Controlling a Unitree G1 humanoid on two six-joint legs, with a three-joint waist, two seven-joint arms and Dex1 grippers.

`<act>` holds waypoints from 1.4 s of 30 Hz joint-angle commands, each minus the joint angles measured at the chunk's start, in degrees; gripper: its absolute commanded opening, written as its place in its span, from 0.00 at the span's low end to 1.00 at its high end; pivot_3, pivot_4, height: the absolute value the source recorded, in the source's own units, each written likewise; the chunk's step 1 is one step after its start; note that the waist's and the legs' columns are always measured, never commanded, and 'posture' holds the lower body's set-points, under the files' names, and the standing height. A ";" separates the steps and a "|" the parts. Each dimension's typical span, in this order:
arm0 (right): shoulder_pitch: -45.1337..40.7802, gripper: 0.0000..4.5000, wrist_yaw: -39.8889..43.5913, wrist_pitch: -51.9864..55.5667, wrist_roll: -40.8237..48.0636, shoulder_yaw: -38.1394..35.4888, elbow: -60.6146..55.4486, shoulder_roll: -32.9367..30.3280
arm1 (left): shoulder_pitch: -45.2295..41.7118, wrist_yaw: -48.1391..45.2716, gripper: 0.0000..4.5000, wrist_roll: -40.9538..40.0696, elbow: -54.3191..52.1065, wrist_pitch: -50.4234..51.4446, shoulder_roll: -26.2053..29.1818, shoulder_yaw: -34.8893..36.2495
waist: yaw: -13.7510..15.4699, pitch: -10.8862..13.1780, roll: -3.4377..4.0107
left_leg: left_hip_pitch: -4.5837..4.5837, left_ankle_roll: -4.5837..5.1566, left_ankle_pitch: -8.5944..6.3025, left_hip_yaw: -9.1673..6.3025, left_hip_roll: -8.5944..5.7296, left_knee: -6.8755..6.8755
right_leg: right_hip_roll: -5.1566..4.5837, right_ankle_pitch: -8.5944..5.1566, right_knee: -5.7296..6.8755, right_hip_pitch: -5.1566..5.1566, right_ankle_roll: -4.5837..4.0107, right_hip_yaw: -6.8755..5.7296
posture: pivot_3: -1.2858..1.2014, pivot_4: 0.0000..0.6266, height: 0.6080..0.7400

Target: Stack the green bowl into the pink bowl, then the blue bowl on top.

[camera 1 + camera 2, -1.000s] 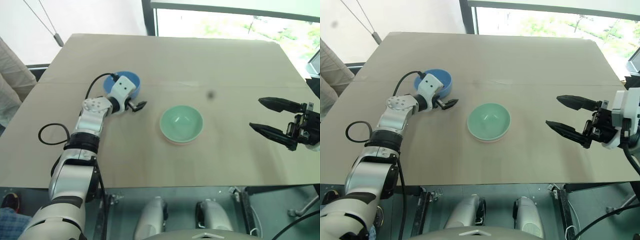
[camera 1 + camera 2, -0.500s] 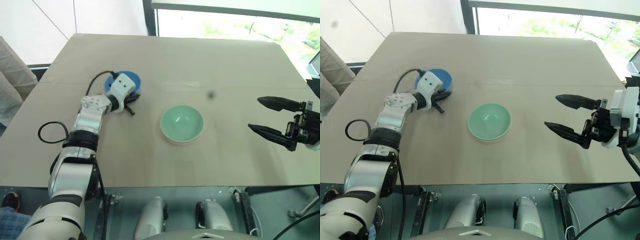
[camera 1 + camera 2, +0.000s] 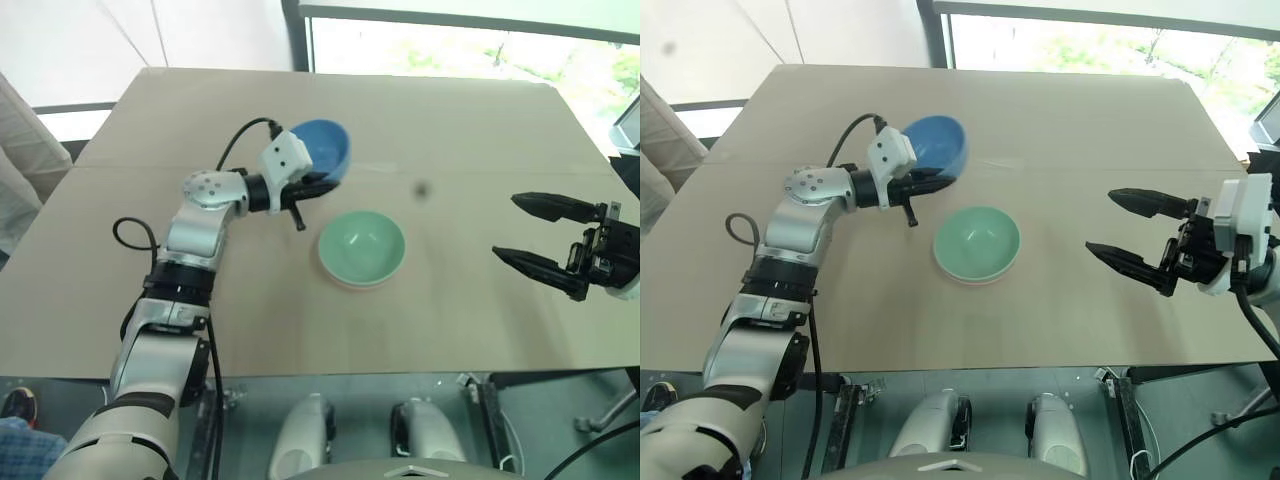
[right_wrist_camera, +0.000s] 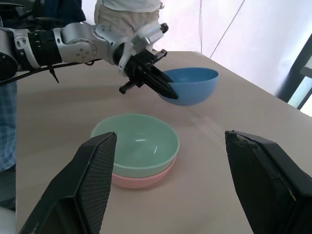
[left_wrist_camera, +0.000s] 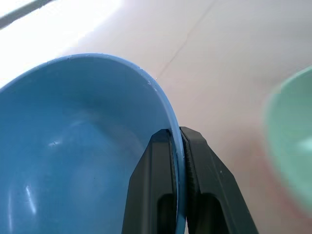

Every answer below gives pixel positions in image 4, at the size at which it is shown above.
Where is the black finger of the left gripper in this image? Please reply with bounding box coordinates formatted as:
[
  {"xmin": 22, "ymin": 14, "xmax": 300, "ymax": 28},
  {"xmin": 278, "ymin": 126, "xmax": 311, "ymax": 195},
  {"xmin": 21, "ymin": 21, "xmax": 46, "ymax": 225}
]
[
  {"xmin": 143, "ymin": 70, "xmax": 180, "ymax": 100},
  {"xmin": 152, "ymin": 65, "xmax": 175, "ymax": 84}
]

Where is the dark window frame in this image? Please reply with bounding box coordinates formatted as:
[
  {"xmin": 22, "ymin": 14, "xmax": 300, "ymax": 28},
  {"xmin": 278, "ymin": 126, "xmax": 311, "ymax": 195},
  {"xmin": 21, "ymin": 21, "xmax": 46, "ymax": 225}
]
[{"xmin": 277, "ymin": 31, "xmax": 312, "ymax": 111}]

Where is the blue bowl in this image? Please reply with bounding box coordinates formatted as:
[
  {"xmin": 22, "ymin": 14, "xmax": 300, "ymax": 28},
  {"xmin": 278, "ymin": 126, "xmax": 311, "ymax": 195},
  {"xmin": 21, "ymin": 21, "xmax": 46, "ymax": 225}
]
[{"xmin": 157, "ymin": 67, "xmax": 220, "ymax": 107}]

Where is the pink bowl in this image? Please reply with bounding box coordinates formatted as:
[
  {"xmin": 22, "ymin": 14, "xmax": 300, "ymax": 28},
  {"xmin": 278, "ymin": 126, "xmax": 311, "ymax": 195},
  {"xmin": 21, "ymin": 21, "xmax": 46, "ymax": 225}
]
[{"xmin": 111, "ymin": 154, "xmax": 177, "ymax": 190}]

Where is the green bowl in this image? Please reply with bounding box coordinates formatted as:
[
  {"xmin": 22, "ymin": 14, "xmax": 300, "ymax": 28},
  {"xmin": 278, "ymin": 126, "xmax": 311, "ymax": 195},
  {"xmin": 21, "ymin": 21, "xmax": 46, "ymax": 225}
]
[{"xmin": 90, "ymin": 113, "xmax": 181, "ymax": 178}]

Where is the person in beige trousers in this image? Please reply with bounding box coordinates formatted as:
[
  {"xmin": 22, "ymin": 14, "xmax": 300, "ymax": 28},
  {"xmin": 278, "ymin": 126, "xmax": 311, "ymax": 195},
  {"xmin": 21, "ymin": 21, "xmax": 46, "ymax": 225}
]
[{"xmin": 94, "ymin": 0, "xmax": 164, "ymax": 34}]

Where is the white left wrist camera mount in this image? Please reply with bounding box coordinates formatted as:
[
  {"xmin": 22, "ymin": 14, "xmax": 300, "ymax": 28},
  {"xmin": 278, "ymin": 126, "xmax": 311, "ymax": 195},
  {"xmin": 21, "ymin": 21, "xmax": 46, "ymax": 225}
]
[{"xmin": 117, "ymin": 22, "xmax": 169, "ymax": 77}]

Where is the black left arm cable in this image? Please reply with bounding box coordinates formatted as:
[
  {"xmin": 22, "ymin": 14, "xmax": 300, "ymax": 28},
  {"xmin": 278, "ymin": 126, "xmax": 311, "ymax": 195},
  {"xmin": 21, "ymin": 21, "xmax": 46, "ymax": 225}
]
[{"xmin": 0, "ymin": 58, "xmax": 103, "ymax": 86}]

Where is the person in blue checked shirt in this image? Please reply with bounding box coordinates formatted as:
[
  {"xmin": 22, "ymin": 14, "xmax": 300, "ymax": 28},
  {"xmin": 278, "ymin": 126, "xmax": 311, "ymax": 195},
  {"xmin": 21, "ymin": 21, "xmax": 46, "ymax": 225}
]
[{"xmin": 0, "ymin": 79, "xmax": 18, "ymax": 210}]

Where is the thin grey cord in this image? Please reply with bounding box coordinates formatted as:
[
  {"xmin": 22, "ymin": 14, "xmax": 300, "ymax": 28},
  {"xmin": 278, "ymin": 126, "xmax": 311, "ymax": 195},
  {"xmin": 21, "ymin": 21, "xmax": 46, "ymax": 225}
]
[{"xmin": 209, "ymin": 0, "xmax": 241, "ymax": 59}]

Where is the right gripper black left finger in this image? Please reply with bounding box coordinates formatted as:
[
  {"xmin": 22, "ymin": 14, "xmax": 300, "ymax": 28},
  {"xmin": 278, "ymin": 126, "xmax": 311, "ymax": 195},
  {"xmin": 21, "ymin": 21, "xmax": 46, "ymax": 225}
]
[{"xmin": 18, "ymin": 132, "xmax": 117, "ymax": 234}]

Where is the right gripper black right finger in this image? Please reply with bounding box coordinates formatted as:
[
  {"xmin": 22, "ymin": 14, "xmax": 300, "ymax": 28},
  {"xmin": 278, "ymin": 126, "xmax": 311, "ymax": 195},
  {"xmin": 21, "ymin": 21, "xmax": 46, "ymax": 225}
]
[{"xmin": 224, "ymin": 130, "xmax": 312, "ymax": 234}]

